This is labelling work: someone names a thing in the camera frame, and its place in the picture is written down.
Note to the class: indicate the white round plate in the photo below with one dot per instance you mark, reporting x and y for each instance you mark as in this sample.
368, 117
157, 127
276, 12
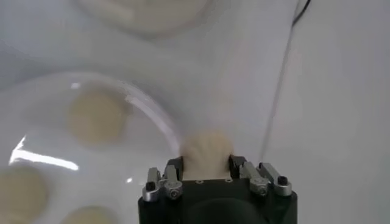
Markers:
91, 176

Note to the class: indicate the cream electric cooker base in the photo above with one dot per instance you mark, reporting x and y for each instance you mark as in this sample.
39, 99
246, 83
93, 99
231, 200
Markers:
143, 13

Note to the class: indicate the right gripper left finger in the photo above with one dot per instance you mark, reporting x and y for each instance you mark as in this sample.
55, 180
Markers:
170, 182

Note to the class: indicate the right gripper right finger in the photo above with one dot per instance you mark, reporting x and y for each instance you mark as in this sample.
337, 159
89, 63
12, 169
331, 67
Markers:
259, 179

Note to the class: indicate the steamed baozi bun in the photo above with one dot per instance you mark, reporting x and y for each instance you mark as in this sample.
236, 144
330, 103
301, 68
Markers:
21, 194
96, 115
207, 155
88, 216

